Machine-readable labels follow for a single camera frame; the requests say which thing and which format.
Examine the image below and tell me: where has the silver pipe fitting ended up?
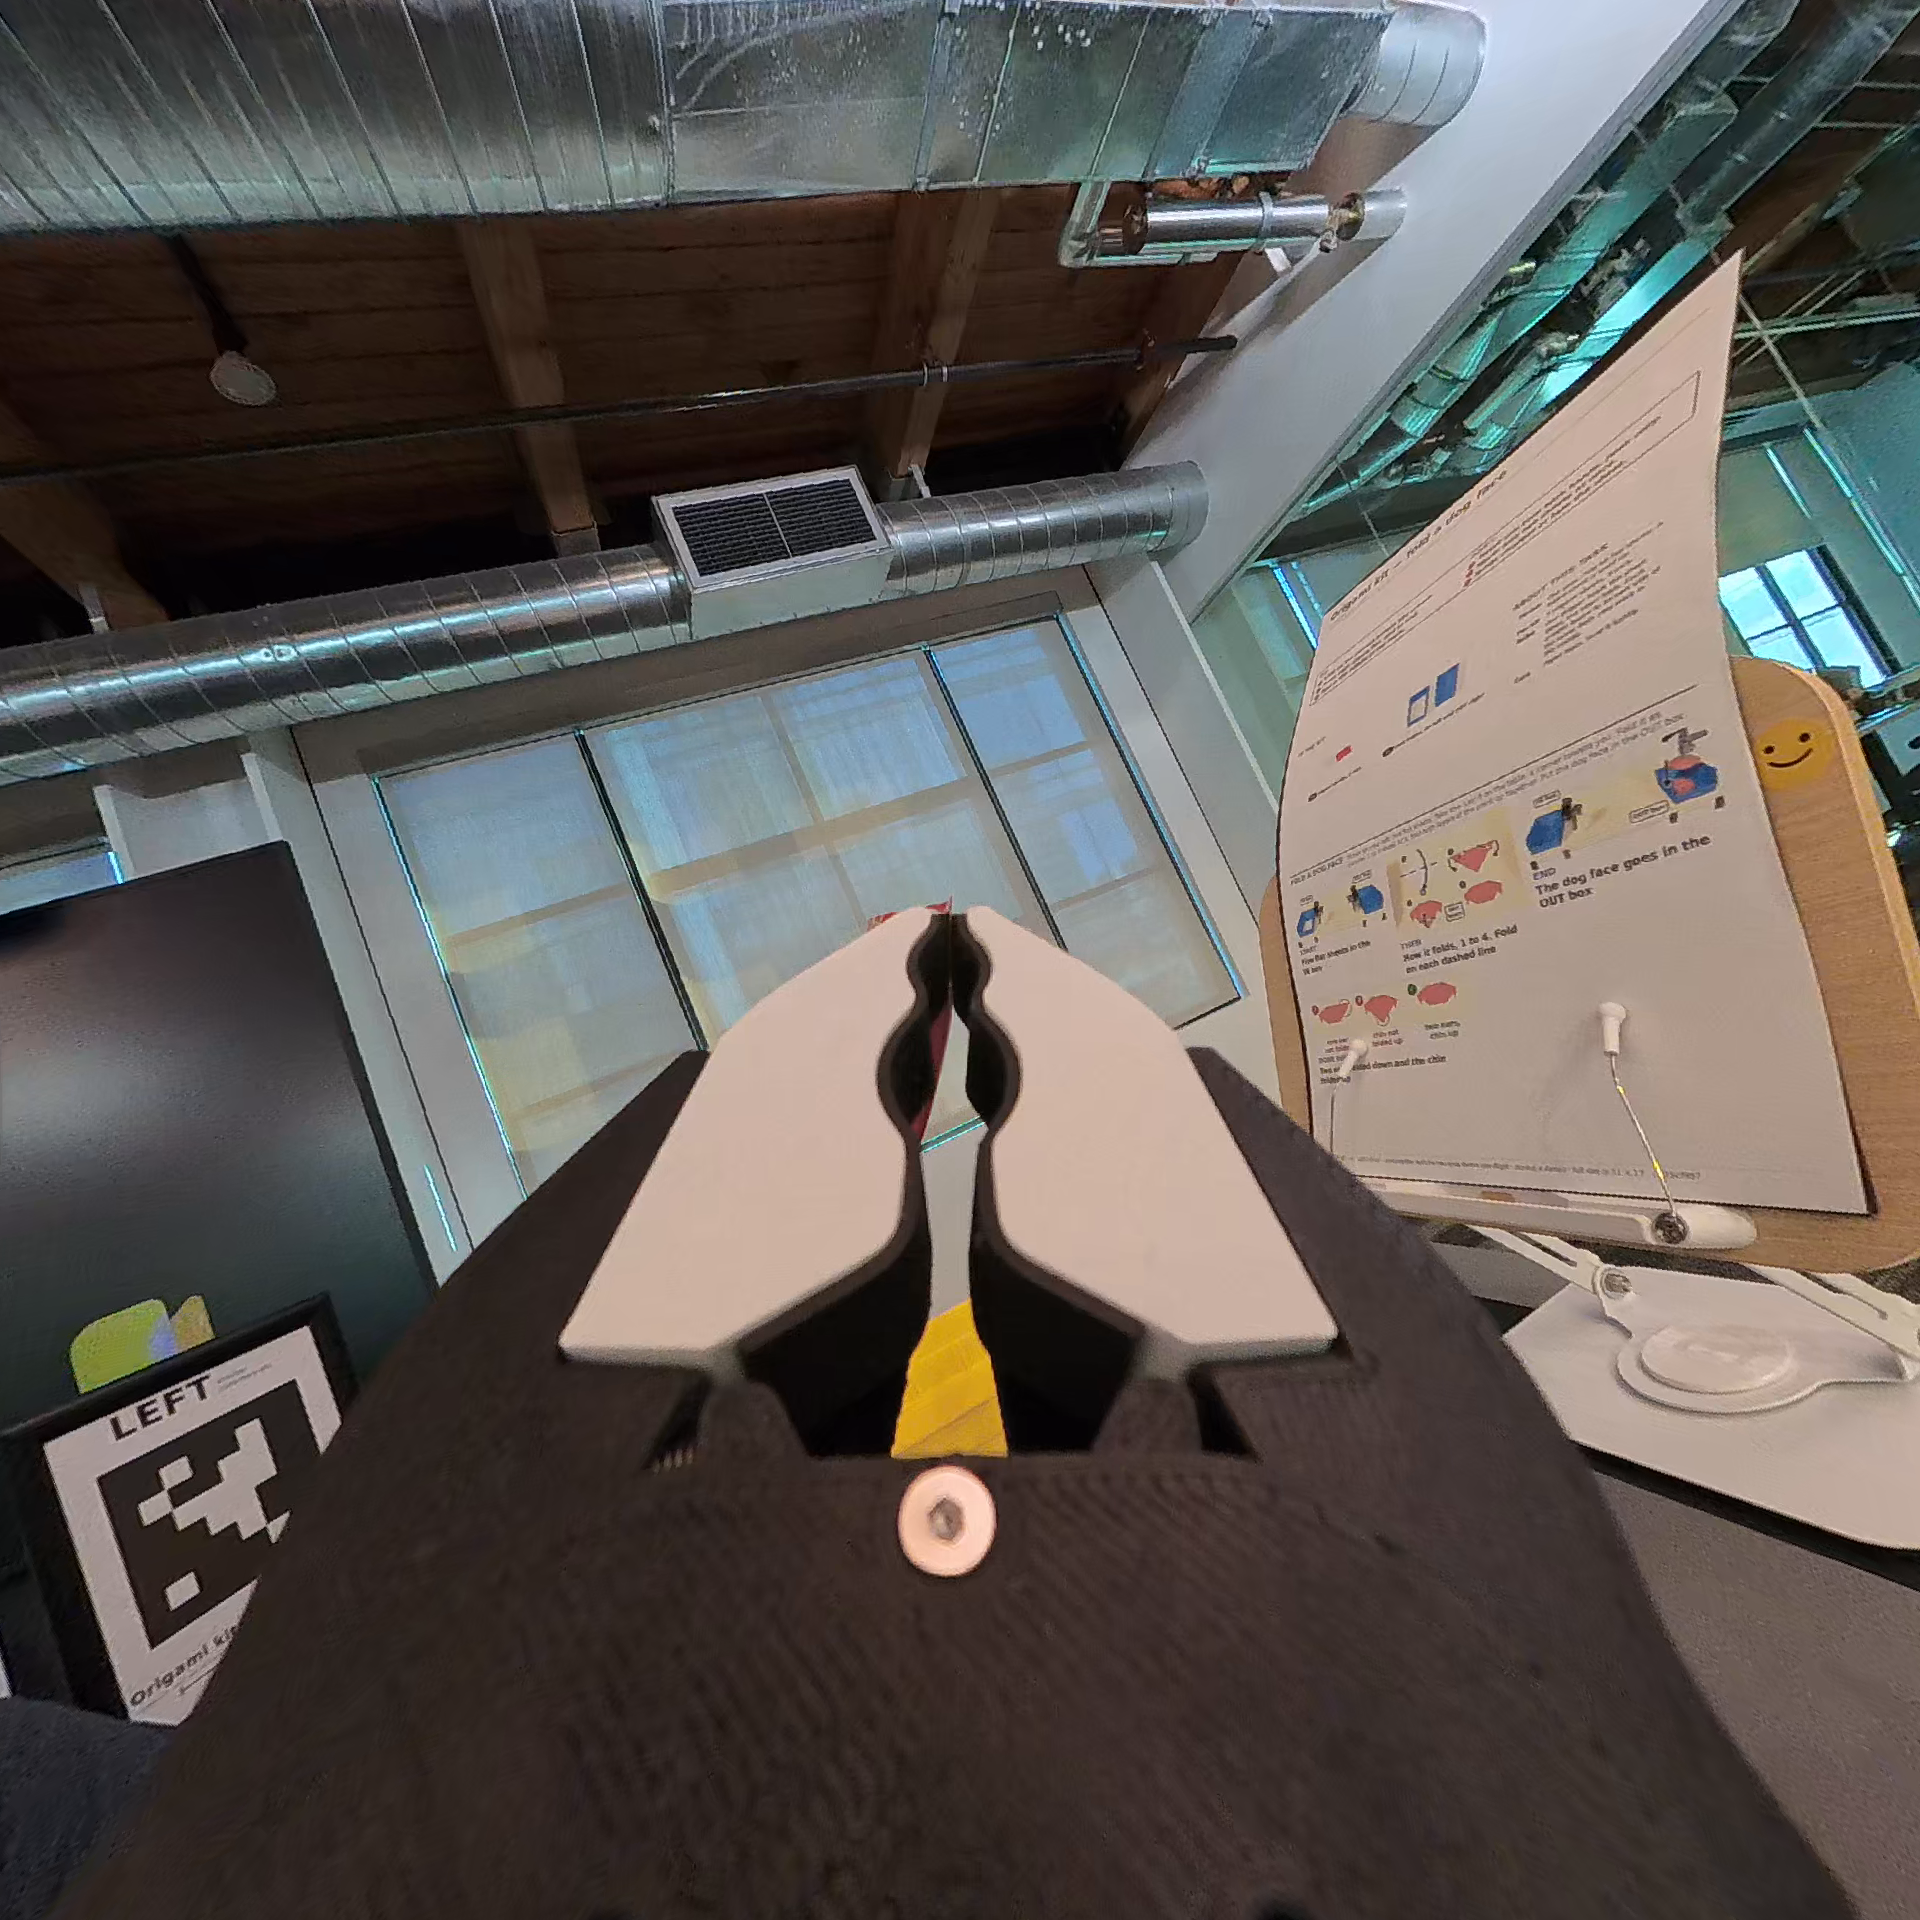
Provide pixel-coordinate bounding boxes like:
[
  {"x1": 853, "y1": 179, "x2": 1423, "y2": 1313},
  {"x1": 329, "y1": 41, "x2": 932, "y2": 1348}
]
[{"x1": 1055, "y1": 179, "x2": 1408, "y2": 272}]

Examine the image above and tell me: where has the framed black white marker sign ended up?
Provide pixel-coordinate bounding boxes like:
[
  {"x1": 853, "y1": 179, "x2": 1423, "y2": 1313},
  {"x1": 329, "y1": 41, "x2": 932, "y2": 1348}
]
[{"x1": 0, "y1": 1292, "x2": 362, "y2": 1726}]

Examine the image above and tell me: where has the thin black ceiling pipe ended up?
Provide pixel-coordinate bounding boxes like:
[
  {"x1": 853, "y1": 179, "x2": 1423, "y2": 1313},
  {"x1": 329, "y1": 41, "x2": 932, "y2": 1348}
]
[{"x1": 0, "y1": 333, "x2": 1239, "y2": 485}]

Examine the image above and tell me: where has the white air vent unit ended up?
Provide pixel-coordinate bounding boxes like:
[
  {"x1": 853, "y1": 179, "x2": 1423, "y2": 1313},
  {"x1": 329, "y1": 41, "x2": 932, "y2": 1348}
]
[{"x1": 653, "y1": 466, "x2": 893, "y2": 640}]

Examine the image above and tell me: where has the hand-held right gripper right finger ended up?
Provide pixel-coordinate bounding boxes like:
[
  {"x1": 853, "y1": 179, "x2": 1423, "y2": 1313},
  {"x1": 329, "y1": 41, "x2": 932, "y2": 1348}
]
[{"x1": 955, "y1": 905, "x2": 1342, "y2": 1456}]

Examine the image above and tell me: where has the large rectangular silver duct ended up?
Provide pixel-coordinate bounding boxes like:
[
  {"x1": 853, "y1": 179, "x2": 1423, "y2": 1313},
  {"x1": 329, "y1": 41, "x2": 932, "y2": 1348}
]
[{"x1": 0, "y1": 0, "x2": 1488, "y2": 233}]

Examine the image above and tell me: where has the wooden book stand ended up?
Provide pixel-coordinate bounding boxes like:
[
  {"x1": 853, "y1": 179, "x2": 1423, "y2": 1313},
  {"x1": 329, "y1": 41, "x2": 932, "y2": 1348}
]
[{"x1": 1257, "y1": 652, "x2": 1920, "y2": 1275}]

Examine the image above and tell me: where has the round silver air duct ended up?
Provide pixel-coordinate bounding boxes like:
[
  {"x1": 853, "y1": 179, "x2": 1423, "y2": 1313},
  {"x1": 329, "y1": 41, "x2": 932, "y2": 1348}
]
[{"x1": 0, "y1": 461, "x2": 1208, "y2": 783}]

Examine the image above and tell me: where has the white stand base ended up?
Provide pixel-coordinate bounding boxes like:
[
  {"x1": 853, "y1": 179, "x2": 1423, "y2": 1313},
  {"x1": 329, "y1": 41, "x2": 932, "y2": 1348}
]
[{"x1": 1501, "y1": 1275, "x2": 1920, "y2": 1553}]

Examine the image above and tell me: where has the yellow green paper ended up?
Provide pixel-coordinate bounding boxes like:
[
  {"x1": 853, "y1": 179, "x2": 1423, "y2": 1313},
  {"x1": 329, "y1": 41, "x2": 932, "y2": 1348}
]
[{"x1": 65, "y1": 1292, "x2": 216, "y2": 1395}]

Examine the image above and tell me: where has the person's dark grey shirt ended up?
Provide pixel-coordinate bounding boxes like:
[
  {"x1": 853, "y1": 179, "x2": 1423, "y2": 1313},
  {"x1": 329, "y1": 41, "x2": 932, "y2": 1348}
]
[{"x1": 0, "y1": 1694, "x2": 169, "y2": 1920}]

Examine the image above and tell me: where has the large glass window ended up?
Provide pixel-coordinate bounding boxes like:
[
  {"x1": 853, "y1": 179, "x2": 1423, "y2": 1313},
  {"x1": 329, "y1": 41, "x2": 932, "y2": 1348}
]
[{"x1": 291, "y1": 592, "x2": 1250, "y2": 1247}]

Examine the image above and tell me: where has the printed instruction sheet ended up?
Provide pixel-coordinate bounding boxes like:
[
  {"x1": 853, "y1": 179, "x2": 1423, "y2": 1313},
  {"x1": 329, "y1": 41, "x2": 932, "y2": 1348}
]
[{"x1": 1274, "y1": 252, "x2": 1874, "y2": 1216}]

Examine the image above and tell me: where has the black screen panel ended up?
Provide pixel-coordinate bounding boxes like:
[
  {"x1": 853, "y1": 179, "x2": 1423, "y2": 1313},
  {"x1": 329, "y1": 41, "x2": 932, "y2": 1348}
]
[{"x1": 0, "y1": 840, "x2": 437, "y2": 1442}]

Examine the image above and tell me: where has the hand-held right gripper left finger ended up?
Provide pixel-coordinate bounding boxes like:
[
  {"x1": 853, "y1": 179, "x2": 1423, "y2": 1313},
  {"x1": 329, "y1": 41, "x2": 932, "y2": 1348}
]
[{"x1": 556, "y1": 907, "x2": 951, "y2": 1456}]

